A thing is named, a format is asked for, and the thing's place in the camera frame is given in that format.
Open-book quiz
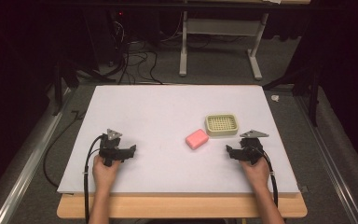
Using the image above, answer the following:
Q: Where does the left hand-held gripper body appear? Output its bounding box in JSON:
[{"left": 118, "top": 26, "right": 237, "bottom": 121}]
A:
[{"left": 98, "top": 128, "right": 129, "bottom": 167}]

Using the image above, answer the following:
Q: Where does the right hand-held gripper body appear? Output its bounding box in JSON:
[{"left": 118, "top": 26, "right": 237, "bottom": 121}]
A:
[{"left": 238, "top": 129, "right": 270, "bottom": 166}]

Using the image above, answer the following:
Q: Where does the person's right hand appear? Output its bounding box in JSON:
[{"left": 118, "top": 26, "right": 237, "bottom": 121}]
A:
[{"left": 238, "top": 156, "right": 271, "bottom": 193}]

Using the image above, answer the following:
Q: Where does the person's left hand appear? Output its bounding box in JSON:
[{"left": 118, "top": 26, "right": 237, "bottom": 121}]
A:
[{"left": 91, "top": 154, "right": 122, "bottom": 194}]

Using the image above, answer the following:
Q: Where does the pale green soap dish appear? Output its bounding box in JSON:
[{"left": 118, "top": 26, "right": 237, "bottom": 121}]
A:
[{"left": 204, "top": 113, "right": 240, "bottom": 137}]

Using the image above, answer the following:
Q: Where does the pink soap bar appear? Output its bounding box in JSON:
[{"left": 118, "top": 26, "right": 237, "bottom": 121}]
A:
[{"left": 185, "top": 128, "right": 210, "bottom": 150}]

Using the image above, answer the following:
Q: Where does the white board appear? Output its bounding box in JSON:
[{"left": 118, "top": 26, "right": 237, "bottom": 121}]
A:
[{"left": 57, "top": 85, "right": 301, "bottom": 196}]

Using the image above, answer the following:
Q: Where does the wooden table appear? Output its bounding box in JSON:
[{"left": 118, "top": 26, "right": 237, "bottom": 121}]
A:
[{"left": 56, "top": 191, "right": 309, "bottom": 219}]

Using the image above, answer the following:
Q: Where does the black stand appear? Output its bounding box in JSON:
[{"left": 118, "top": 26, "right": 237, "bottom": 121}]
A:
[
  {"left": 262, "top": 64, "right": 323, "bottom": 128},
  {"left": 51, "top": 57, "right": 117, "bottom": 117}
]

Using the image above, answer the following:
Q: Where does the dark box with red light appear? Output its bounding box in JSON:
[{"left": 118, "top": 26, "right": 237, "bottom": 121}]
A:
[{"left": 106, "top": 8, "right": 162, "bottom": 45}]

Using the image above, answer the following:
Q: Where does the left hand-held gripper black cable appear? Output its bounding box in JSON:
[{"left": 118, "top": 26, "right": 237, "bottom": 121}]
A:
[{"left": 83, "top": 134, "right": 106, "bottom": 224}]

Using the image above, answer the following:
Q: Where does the hand-held gripper black cable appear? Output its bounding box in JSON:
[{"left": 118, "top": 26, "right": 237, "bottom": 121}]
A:
[
  {"left": 83, "top": 134, "right": 106, "bottom": 224},
  {"left": 252, "top": 145, "right": 280, "bottom": 209}
]

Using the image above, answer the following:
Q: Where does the right hand-held gripper black cable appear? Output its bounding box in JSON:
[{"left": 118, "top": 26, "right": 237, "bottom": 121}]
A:
[{"left": 252, "top": 145, "right": 280, "bottom": 209}]

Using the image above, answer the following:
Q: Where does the black floor cable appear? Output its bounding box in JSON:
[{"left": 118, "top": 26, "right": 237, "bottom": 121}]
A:
[{"left": 42, "top": 109, "right": 88, "bottom": 189}]

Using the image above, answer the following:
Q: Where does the metal rail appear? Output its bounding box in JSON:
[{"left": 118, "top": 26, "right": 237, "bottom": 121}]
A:
[
  {"left": 0, "top": 88, "right": 77, "bottom": 224},
  {"left": 293, "top": 92, "right": 358, "bottom": 224}
]

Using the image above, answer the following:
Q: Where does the bundle of black floor cables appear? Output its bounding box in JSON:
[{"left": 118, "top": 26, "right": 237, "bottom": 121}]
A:
[{"left": 106, "top": 12, "right": 185, "bottom": 86}]

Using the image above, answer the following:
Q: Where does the white metal desk frame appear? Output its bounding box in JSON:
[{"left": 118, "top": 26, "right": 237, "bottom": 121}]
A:
[{"left": 178, "top": 0, "right": 311, "bottom": 81}]

